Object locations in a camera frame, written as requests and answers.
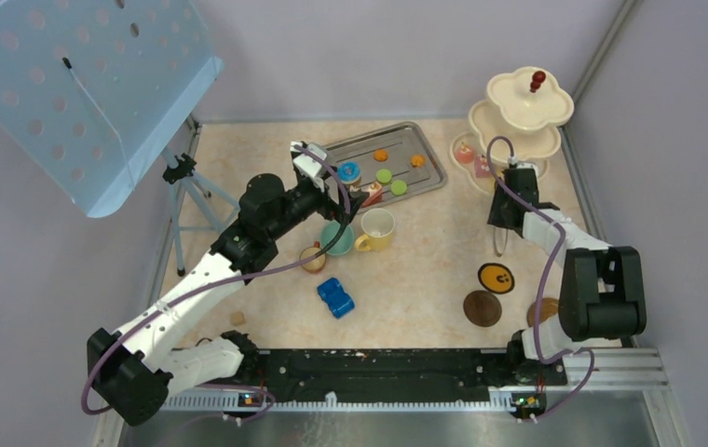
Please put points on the green macaron upper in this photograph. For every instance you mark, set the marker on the green macaron upper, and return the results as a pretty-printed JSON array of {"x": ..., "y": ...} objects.
[{"x": 384, "y": 176}]

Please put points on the green macaron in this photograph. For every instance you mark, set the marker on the green macaron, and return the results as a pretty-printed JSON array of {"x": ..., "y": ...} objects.
[
  {"x": 398, "y": 188},
  {"x": 384, "y": 176}
]

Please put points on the small brown teacup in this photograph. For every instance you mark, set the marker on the small brown teacup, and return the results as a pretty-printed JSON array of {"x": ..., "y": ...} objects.
[{"x": 312, "y": 261}]

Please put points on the teal cup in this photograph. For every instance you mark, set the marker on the teal cup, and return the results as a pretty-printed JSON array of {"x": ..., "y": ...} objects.
[{"x": 342, "y": 245}]

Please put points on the green macaron lower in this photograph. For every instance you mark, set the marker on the green macaron lower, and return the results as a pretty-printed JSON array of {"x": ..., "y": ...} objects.
[{"x": 398, "y": 188}]

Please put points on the small wooden block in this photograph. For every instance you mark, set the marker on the small wooden block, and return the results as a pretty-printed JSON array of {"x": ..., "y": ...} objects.
[{"x": 237, "y": 319}]

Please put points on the dark brown round coaster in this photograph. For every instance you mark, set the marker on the dark brown round coaster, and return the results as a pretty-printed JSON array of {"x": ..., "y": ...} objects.
[{"x": 482, "y": 308}]

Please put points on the stainless steel tray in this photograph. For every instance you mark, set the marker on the stainless steel tray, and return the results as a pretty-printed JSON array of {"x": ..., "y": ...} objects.
[{"x": 401, "y": 140}]

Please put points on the orange flower cookie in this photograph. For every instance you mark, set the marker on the orange flower cookie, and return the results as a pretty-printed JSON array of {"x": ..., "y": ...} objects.
[{"x": 417, "y": 161}]

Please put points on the orange swirl cookie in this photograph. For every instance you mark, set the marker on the orange swirl cookie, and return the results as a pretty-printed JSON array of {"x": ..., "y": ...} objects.
[{"x": 380, "y": 155}]

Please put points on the blue perforated music stand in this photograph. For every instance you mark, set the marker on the blue perforated music stand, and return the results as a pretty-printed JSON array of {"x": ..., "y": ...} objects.
[{"x": 93, "y": 91}]

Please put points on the blue toy car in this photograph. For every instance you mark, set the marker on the blue toy car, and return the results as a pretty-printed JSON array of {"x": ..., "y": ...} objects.
[{"x": 333, "y": 294}]

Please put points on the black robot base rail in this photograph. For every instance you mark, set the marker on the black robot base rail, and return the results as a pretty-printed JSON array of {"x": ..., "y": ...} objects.
[{"x": 423, "y": 375}]

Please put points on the black-tipped metal tongs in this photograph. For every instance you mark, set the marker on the black-tipped metal tongs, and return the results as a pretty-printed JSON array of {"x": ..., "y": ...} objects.
[{"x": 500, "y": 241}]

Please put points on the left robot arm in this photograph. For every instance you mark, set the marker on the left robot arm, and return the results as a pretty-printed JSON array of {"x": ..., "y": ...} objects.
[{"x": 135, "y": 368}]

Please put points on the pink strawberry cake slice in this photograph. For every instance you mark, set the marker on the pink strawberry cake slice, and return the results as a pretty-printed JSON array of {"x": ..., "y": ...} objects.
[{"x": 375, "y": 192}]

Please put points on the black yellow smiley coaster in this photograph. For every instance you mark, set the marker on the black yellow smiley coaster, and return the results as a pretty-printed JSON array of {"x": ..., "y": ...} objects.
[{"x": 496, "y": 278}]

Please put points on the pink swirl roll cake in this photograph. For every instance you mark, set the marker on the pink swirl roll cake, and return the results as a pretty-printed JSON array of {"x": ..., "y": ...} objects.
[{"x": 481, "y": 168}]

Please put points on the yellow mug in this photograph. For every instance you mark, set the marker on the yellow mug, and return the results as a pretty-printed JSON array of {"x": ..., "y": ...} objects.
[{"x": 378, "y": 229}]

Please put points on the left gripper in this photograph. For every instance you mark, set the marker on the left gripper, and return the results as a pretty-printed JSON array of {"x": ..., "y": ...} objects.
[{"x": 330, "y": 209}]

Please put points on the light brown wooden coaster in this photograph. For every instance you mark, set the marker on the light brown wooden coaster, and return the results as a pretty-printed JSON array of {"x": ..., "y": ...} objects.
[{"x": 548, "y": 307}]

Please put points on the cream three-tier dessert stand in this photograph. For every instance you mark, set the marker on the cream three-tier dessert stand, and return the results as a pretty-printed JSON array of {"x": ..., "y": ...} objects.
[{"x": 528, "y": 107}]

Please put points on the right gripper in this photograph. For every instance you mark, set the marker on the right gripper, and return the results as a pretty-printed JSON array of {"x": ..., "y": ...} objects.
[{"x": 496, "y": 218}]

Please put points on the pink dome cupcake toy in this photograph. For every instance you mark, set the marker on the pink dome cupcake toy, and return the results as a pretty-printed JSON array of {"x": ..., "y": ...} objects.
[{"x": 464, "y": 154}]

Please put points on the blue frosted donut toy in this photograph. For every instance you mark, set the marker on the blue frosted donut toy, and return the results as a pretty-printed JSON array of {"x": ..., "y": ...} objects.
[{"x": 349, "y": 173}]

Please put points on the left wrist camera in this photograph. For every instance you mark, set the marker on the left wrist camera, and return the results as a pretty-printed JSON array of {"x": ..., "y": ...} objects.
[{"x": 311, "y": 164}]

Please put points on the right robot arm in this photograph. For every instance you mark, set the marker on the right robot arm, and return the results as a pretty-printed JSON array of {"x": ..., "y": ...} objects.
[{"x": 602, "y": 293}]

